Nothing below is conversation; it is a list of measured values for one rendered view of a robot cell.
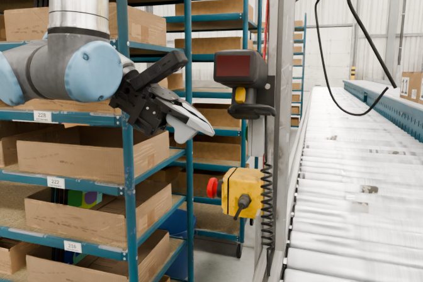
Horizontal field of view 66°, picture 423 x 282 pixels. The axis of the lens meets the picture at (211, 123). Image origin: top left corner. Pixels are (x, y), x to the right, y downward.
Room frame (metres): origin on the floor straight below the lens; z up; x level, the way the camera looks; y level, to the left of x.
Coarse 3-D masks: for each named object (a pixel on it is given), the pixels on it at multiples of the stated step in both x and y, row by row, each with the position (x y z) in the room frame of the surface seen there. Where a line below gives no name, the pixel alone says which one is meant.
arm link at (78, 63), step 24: (72, 0) 0.48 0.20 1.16; (96, 0) 0.50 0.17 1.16; (48, 24) 0.50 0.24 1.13; (72, 24) 0.48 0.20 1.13; (96, 24) 0.50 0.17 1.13; (48, 48) 0.49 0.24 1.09; (72, 48) 0.47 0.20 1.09; (96, 48) 0.48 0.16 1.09; (48, 72) 0.48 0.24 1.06; (72, 72) 0.46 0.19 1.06; (96, 72) 0.48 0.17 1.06; (120, 72) 0.52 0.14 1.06; (48, 96) 0.52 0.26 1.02; (72, 96) 0.48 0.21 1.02; (96, 96) 0.48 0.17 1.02
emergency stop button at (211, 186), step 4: (212, 180) 0.58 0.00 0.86; (216, 180) 0.59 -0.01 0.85; (208, 184) 0.57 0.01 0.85; (212, 184) 0.57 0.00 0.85; (216, 184) 0.58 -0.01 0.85; (208, 188) 0.57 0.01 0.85; (212, 188) 0.57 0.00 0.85; (216, 188) 0.57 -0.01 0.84; (208, 192) 0.57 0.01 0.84; (212, 192) 0.57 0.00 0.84; (216, 192) 0.57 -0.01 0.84; (208, 196) 0.58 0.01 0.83; (212, 196) 0.57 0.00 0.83
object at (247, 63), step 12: (216, 60) 0.46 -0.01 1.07; (228, 60) 0.45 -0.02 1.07; (240, 60) 0.44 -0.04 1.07; (252, 60) 0.44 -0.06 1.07; (264, 60) 0.52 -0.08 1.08; (216, 72) 0.45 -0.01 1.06; (228, 72) 0.45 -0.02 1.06; (240, 72) 0.44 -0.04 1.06; (252, 72) 0.44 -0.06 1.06; (264, 72) 0.50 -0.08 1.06; (228, 84) 0.47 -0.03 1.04; (240, 84) 0.47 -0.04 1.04; (252, 84) 0.46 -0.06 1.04; (264, 84) 0.52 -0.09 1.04; (240, 96) 0.48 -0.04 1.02; (252, 96) 0.50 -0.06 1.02; (228, 108) 0.50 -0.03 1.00
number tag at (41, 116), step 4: (36, 112) 0.94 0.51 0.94; (40, 112) 0.94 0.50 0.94; (44, 112) 0.93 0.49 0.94; (48, 112) 0.93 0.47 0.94; (36, 116) 0.94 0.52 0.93; (40, 116) 0.94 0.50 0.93; (44, 116) 0.93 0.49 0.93; (48, 116) 0.93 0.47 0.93; (36, 120) 0.94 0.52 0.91; (40, 120) 0.94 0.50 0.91; (44, 120) 0.93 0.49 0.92; (48, 120) 0.93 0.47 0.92
